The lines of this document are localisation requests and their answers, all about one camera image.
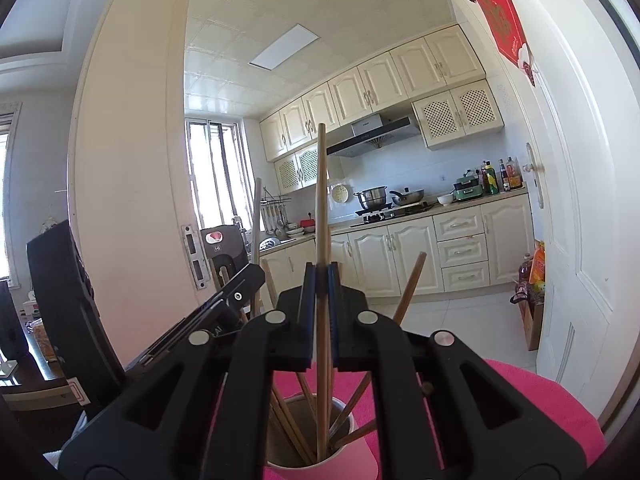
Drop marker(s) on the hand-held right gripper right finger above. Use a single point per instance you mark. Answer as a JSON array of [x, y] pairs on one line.
[[333, 310]]

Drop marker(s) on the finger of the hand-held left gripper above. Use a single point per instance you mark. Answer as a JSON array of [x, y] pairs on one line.
[[245, 285]]

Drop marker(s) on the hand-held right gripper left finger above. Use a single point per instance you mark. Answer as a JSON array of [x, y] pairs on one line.
[[311, 310]]

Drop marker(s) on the pink cup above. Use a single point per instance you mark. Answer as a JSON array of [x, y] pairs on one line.
[[345, 466]]

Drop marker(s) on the metal door strike plate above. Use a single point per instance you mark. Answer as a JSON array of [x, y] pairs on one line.
[[195, 257]]

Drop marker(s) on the cream lower cabinets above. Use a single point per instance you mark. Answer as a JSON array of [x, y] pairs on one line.
[[375, 260]]

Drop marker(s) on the hanging utensil rack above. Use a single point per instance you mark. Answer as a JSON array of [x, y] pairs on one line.
[[275, 210]]

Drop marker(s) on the small red appliance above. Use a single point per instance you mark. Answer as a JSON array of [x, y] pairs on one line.
[[308, 225]]

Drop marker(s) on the dark wooden table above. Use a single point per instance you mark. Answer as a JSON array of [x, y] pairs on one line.
[[30, 385]]

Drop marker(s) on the gas stove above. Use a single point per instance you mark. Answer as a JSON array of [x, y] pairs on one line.
[[382, 216]]

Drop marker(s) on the kitchen window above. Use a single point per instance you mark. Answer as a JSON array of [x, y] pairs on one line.
[[215, 175]]

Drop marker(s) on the white dotted plate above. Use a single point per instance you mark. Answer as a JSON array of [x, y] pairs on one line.
[[340, 193]]

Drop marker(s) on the steel pot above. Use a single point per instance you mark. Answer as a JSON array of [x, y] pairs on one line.
[[372, 198]]

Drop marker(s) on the living room window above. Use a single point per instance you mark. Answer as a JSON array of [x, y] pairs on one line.
[[7, 185]]

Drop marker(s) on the narrow cream lattice cabinet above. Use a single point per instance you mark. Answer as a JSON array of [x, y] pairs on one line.
[[300, 167]]

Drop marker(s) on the dark wok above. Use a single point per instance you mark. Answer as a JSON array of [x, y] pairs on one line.
[[410, 196]]

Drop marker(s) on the white bowl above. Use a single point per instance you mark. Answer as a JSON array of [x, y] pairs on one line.
[[445, 200]]

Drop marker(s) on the green kitchen appliance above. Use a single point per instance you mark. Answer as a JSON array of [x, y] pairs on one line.
[[467, 190]]

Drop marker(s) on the steel range hood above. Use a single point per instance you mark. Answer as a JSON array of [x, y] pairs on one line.
[[372, 132]]

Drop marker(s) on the bag of groceries by door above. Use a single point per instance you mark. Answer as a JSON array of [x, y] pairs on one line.
[[532, 322]]

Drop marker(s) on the green oil bottle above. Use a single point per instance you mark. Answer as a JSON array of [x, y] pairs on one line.
[[491, 180]]

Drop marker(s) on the orange bag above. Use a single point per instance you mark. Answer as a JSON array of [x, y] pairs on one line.
[[539, 262]]

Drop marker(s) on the pink round table mat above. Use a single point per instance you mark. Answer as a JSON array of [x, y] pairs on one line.
[[525, 410]]

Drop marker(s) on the cream upper cabinet row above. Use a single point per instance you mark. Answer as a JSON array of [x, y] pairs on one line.
[[380, 80]]

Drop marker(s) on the wide cream lattice cabinet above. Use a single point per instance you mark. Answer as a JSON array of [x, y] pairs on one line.
[[457, 110]]

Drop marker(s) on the ceiling light panel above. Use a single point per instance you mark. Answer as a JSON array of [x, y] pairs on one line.
[[284, 46]]

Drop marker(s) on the white door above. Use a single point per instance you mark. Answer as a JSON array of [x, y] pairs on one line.
[[575, 160]]

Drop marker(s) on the red door poster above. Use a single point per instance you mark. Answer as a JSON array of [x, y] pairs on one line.
[[500, 15]]

